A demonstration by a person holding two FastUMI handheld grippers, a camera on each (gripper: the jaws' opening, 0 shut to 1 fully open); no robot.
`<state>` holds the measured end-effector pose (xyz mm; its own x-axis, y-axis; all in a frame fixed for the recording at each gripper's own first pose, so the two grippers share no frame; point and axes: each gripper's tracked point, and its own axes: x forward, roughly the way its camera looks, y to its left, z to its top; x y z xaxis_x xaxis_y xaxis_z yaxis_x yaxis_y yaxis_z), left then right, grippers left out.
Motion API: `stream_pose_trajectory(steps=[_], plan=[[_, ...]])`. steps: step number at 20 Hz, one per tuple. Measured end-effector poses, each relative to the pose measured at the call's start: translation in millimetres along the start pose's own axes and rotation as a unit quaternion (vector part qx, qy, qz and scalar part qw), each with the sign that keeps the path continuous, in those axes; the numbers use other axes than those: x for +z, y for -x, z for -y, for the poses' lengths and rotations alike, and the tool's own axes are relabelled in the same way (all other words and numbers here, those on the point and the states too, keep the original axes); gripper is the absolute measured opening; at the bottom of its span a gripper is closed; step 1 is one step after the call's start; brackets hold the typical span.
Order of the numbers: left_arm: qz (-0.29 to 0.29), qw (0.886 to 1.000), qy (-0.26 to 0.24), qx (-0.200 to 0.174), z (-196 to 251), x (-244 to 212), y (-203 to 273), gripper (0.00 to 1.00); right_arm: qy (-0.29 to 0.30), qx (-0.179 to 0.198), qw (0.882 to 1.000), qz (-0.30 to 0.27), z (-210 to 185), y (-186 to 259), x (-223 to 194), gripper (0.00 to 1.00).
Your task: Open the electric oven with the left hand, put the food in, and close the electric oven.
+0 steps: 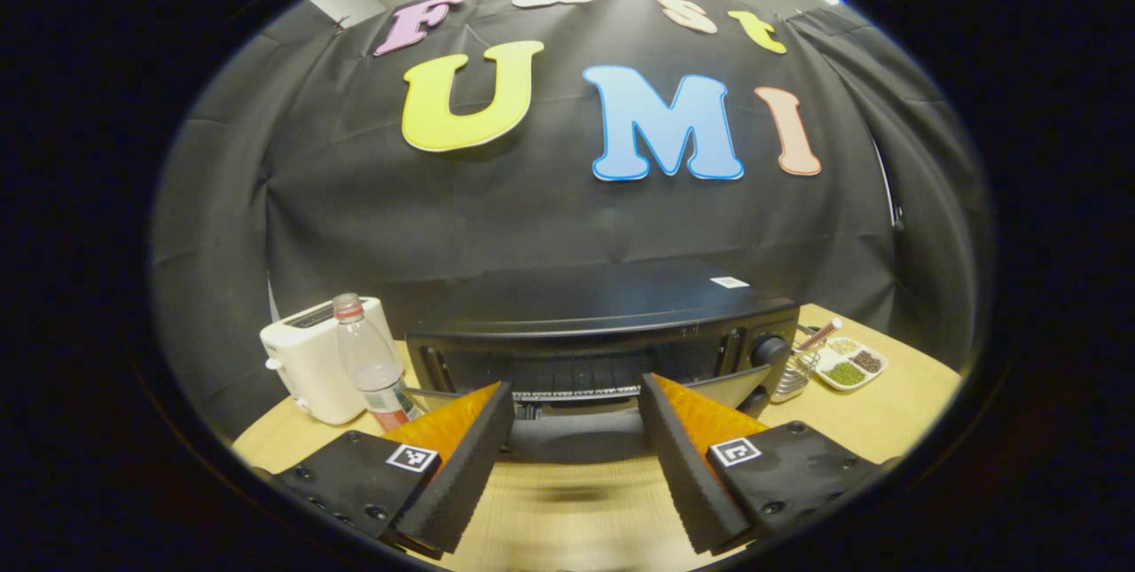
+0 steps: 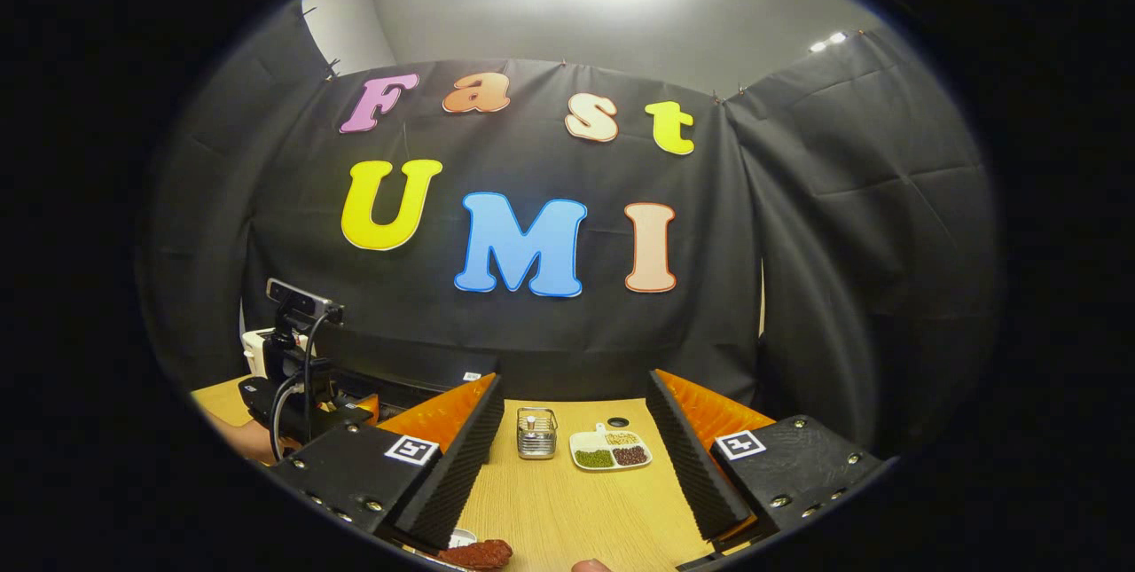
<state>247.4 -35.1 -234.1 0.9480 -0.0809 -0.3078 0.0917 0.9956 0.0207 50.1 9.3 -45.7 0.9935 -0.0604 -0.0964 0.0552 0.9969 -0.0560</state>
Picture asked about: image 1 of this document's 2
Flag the white divided dish with beans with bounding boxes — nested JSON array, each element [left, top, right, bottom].
[[810, 336, 889, 394]]

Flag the white toaster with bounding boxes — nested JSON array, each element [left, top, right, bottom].
[[260, 296, 405, 427]]

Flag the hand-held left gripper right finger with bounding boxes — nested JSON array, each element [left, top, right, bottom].
[[638, 372, 893, 556]]

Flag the metal wire basket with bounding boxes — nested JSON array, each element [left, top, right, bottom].
[[769, 337, 822, 404]]

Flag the brown stick with white tip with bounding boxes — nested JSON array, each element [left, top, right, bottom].
[[794, 317, 844, 354]]

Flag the black backdrop cloth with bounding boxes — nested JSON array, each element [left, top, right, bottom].
[[149, 0, 996, 442]]

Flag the black electric oven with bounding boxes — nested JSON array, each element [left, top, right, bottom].
[[404, 256, 802, 466]]

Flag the clear plastic bottle red label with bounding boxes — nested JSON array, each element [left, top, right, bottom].
[[333, 293, 423, 434]]

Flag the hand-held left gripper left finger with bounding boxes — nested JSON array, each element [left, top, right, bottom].
[[266, 380, 518, 556]]

